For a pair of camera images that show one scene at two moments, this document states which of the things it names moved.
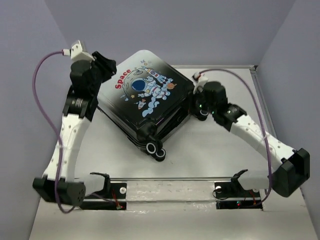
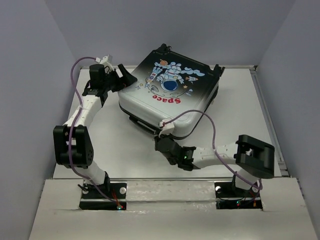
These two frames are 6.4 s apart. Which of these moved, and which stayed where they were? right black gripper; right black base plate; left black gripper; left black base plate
Moved: right black gripper; left black gripper
Stayed: left black base plate; right black base plate
